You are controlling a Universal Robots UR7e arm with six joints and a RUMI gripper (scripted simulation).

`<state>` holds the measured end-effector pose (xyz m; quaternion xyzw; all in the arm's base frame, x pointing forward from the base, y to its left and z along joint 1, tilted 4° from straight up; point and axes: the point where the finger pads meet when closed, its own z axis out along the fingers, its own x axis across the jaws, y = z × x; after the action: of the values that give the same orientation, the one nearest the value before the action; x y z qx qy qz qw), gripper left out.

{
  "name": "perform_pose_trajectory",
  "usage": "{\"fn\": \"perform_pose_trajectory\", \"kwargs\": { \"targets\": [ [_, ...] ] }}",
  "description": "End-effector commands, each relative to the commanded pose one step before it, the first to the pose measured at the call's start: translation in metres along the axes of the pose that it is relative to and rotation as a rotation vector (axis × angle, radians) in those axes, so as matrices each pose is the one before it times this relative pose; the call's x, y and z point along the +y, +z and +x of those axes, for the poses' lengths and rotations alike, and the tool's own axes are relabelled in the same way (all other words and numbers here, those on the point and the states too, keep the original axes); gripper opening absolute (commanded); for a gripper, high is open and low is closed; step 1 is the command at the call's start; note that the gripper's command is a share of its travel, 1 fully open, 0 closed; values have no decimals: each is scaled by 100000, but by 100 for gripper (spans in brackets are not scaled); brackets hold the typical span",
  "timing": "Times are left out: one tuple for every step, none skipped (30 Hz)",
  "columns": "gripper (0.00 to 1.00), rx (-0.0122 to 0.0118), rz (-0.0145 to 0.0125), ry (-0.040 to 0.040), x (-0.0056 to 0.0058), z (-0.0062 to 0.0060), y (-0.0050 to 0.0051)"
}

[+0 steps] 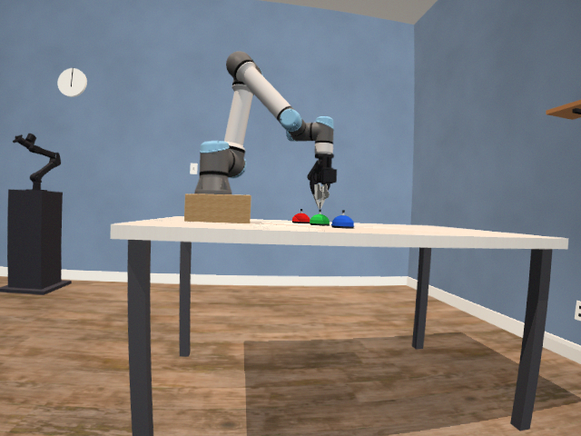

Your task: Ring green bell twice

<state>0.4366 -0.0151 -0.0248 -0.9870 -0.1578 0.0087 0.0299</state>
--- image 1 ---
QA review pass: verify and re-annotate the green bell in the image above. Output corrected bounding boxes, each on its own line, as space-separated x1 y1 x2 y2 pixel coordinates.
310 213 330 226

